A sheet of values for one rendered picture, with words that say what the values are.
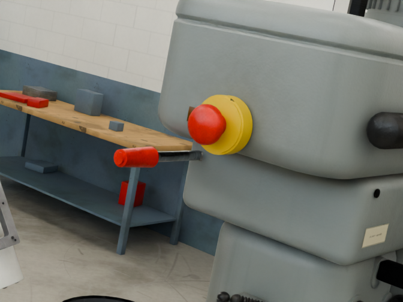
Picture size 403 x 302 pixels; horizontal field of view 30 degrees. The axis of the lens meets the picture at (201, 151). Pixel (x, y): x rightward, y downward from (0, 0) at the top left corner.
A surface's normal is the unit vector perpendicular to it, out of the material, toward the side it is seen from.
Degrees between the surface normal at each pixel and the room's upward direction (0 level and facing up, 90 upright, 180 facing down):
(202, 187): 90
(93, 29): 90
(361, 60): 90
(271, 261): 90
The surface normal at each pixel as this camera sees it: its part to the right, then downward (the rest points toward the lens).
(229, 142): -0.60, 0.02
